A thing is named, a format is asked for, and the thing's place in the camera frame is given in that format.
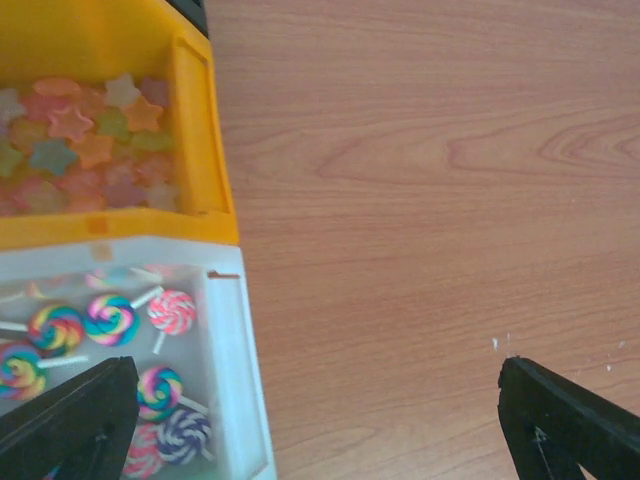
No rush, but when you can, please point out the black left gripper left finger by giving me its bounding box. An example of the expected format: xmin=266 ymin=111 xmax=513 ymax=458
xmin=1 ymin=356 xmax=139 ymax=479

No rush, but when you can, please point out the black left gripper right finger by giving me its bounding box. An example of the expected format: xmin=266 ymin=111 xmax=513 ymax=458
xmin=498 ymin=356 xmax=639 ymax=479

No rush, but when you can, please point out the white translucent plastic bin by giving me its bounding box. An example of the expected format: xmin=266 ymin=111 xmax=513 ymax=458
xmin=1 ymin=237 xmax=276 ymax=479

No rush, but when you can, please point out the yellow plastic bin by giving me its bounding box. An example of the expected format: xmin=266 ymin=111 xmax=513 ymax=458
xmin=1 ymin=1 xmax=238 ymax=250

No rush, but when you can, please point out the rainbow swirl lollipop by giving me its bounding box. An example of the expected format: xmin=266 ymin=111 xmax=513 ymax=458
xmin=136 ymin=365 xmax=209 ymax=422
xmin=1 ymin=303 xmax=86 ymax=357
xmin=1 ymin=342 xmax=89 ymax=400

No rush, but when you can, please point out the purple white swirl lollipop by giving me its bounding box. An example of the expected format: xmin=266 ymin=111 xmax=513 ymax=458
xmin=157 ymin=409 xmax=215 ymax=466

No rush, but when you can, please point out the blue pink swirl lollipop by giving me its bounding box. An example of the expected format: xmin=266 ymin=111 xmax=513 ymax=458
xmin=83 ymin=286 xmax=164 ymax=347

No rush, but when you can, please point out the pink white swirl lollipop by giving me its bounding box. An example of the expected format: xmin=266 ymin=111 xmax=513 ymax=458
xmin=147 ymin=290 xmax=197 ymax=355

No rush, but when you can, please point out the teal star candy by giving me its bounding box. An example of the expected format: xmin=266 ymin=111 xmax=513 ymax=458
xmin=29 ymin=138 xmax=78 ymax=176

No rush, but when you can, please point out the orange star candy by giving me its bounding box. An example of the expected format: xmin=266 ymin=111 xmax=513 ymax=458
xmin=70 ymin=133 xmax=114 ymax=169
xmin=122 ymin=96 xmax=164 ymax=133

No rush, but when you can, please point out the pink star candy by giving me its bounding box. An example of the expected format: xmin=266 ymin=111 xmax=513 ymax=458
xmin=48 ymin=105 xmax=94 ymax=142

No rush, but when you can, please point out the pale yellow star candy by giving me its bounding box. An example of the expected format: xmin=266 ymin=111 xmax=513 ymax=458
xmin=104 ymin=72 xmax=141 ymax=108

